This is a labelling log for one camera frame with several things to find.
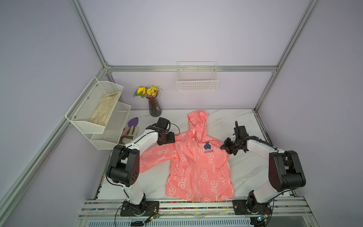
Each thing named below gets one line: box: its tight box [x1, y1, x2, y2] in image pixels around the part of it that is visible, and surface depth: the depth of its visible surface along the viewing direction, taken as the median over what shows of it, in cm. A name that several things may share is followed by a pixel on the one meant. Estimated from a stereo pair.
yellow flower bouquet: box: [133, 85, 162, 98], surface depth 100 cm
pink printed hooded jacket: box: [139, 110, 235, 203], surface depth 88 cm
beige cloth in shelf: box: [88, 90, 122, 127], surface depth 81 cm
